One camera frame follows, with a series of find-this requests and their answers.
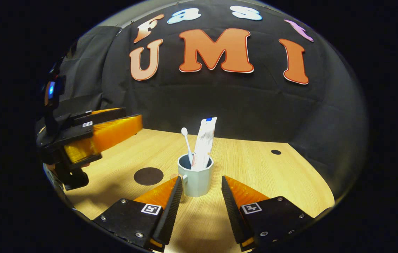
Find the white toothpaste tube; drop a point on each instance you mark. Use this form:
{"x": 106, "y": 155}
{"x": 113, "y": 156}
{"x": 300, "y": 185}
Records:
{"x": 205, "y": 140}

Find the wooden desktop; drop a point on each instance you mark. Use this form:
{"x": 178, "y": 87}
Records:
{"x": 255, "y": 168}

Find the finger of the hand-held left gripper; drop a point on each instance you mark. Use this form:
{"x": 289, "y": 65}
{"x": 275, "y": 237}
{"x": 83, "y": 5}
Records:
{"x": 79, "y": 135}
{"x": 107, "y": 114}

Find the black backdrop cloth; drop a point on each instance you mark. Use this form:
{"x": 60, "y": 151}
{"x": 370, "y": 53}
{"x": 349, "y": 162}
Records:
{"x": 255, "y": 105}

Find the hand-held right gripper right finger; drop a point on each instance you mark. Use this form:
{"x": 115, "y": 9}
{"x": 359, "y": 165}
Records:
{"x": 232, "y": 214}

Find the white toothbrush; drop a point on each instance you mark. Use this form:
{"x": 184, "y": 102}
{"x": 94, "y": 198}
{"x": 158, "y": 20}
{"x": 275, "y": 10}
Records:
{"x": 187, "y": 142}

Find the black desk grommet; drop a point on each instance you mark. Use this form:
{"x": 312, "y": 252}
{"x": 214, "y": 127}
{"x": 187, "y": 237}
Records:
{"x": 276, "y": 152}

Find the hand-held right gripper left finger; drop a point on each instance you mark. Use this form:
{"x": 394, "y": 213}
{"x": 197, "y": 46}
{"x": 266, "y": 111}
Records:
{"x": 171, "y": 211}

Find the brown round coaster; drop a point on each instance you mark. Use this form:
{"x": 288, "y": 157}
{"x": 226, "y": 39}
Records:
{"x": 148, "y": 176}

